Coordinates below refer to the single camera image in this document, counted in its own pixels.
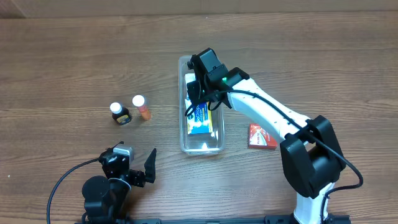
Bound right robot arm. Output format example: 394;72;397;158
187;48;351;223

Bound clear plastic container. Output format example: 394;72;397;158
178;55;225;155

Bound orange pill bottle white cap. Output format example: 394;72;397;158
132;95;151;120

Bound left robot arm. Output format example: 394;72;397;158
82;141;157;224

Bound red medicine box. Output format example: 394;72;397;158
248;123;278;149

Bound white medicine box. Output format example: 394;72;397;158
184;72;197;110

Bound dark brown syrup bottle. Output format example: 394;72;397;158
109;102;132;125

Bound blue VapoDrops box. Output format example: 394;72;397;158
185;100;213;135

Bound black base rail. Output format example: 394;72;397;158
76;214;352;224

